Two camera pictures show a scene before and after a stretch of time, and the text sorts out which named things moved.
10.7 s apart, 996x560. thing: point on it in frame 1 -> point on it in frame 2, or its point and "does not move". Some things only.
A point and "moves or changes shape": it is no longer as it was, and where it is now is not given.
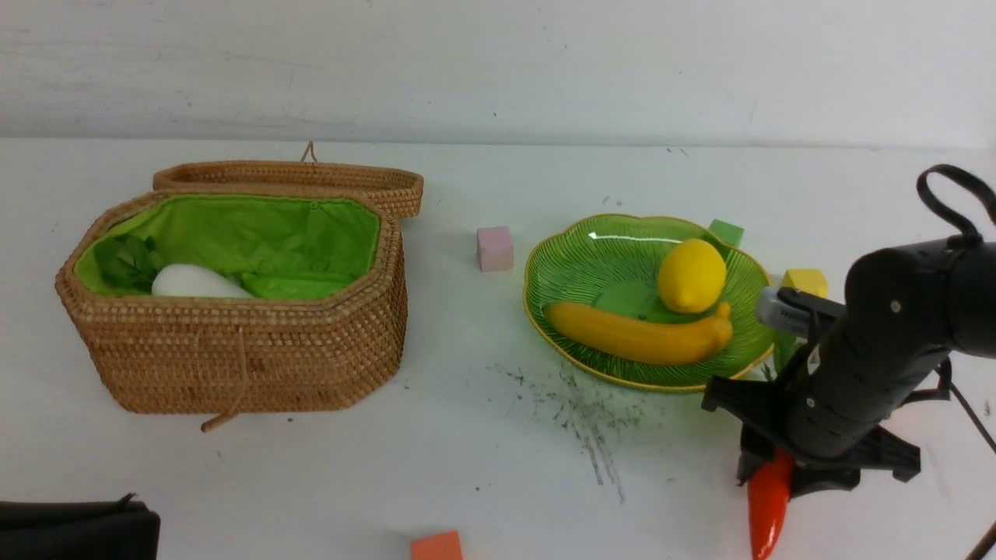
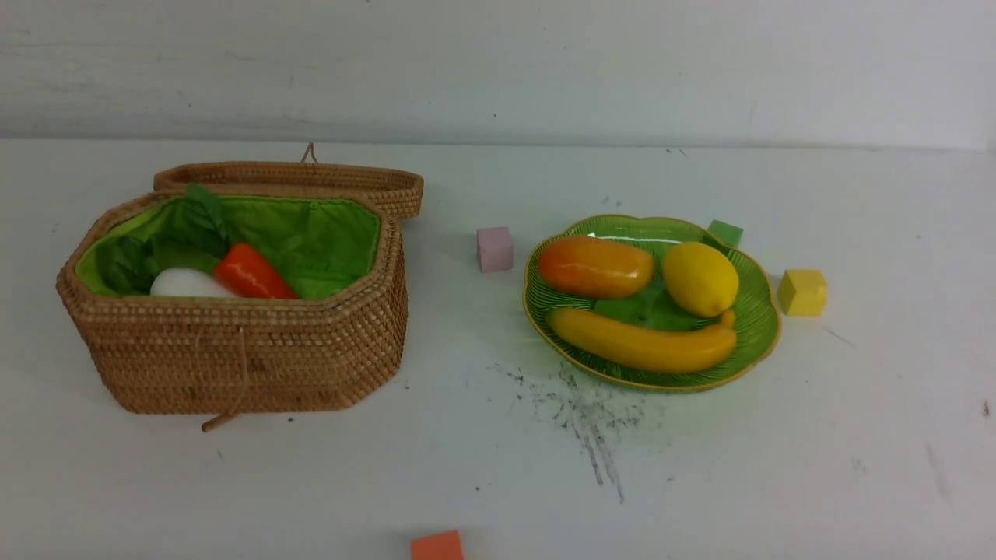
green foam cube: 729,234 does not move
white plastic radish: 189,280 does not move
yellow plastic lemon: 692,276 moves or changes shape
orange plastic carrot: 769,498 -> 241,270
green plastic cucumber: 292,286 -> 324,278
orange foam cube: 444,546 does not move
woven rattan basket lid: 398,187 does not move
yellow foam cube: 810,281 does not move
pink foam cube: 495,249 does not move
